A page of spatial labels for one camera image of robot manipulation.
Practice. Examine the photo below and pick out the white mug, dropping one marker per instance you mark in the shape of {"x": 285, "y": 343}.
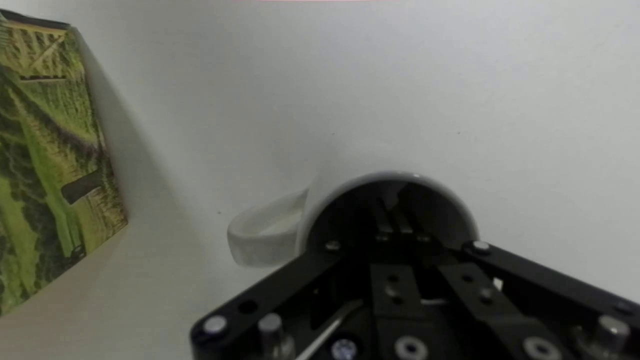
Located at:
{"x": 267, "y": 232}

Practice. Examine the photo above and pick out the green tea box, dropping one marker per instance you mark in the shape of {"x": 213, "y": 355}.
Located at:
{"x": 47, "y": 180}

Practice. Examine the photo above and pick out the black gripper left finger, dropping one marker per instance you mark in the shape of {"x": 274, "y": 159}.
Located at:
{"x": 292, "y": 293}

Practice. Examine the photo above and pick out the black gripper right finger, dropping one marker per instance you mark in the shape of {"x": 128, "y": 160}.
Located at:
{"x": 521, "y": 300}

